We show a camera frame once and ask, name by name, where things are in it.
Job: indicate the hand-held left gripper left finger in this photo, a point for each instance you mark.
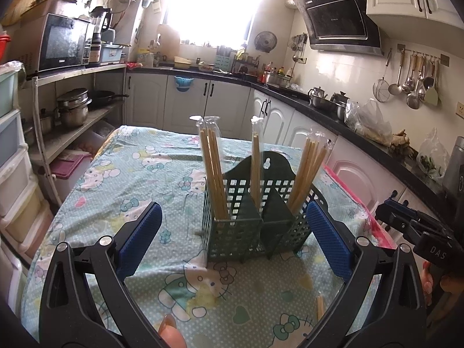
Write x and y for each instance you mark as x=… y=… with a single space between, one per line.
x=141 y=239

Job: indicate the person's right hand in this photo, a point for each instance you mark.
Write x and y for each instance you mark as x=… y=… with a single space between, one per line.
x=428 y=284

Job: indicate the small wall fan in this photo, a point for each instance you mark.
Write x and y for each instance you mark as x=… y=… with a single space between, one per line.
x=265 y=41

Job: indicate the black frying pan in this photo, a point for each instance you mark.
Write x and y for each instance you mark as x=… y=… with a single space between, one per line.
x=103 y=98

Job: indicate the black kitchen countertop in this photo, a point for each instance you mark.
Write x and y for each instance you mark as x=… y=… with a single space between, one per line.
x=409 y=166

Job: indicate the grey lidded container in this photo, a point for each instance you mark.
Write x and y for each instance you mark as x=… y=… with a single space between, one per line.
x=110 y=54

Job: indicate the red plastic basin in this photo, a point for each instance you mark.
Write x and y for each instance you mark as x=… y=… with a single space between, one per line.
x=3 y=49

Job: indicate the pastel plastic drawer unit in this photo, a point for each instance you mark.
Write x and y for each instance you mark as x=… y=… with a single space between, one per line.
x=14 y=174

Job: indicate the black blender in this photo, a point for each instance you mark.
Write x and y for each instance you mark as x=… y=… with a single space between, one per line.
x=98 y=25

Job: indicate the pink plastic storage box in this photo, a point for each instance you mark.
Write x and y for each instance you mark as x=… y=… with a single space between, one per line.
x=69 y=166

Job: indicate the clear plastic bag with greens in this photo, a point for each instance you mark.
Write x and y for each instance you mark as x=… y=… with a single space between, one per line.
x=433 y=156

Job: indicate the steel teapot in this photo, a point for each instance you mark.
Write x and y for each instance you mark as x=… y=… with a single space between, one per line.
x=318 y=98
x=340 y=105

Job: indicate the white base cabinets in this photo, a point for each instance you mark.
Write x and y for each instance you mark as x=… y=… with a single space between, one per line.
x=145 y=98

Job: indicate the bamboo chopsticks pack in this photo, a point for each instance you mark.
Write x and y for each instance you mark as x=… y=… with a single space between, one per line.
x=256 y=166
x=320 y=308
x=308 y=174
x=214 y=174

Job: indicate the row of hanging kitchen utensils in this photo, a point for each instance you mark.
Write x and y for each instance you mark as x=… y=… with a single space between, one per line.
x=413 y=79

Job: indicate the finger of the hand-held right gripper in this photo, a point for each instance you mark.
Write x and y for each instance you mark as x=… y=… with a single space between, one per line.
x=402 y=207
x=393 y=221

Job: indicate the ginger root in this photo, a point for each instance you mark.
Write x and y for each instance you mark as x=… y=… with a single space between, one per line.
x=400 y=143

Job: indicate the black range hood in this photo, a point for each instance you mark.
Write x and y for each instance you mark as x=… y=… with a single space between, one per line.
x=337 y=21

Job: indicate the mint cartoon printed blanket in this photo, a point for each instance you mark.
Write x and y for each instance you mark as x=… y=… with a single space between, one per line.
x=127 y=166

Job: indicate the stacked steel pots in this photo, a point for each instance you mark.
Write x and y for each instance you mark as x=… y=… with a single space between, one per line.
x=74 y=108

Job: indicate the metal shelf rack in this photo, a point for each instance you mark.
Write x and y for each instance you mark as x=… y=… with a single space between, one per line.
x=72 y=137

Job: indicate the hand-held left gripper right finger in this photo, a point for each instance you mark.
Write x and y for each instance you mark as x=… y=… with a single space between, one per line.
x=330 y=239

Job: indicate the blue plastic basin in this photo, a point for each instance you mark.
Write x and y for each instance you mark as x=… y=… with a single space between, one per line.
x=183 y=82

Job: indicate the countertop dish rack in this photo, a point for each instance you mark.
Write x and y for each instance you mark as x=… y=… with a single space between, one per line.
x=235 y=61

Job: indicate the grey countertop appliance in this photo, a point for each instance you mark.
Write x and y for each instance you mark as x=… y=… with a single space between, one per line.
x=455 y=174

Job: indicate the person's left hand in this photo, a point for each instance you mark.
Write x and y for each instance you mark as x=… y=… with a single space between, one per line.
x=173 y=333

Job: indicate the black microwave oven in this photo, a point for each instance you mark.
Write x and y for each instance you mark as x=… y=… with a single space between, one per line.
x=61 y=43

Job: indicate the steel cooking pot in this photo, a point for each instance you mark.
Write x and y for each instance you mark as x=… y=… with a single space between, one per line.
x=277 y=79

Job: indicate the green plastic utensil basket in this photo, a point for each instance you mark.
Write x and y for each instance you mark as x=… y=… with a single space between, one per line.
x=235 y=239

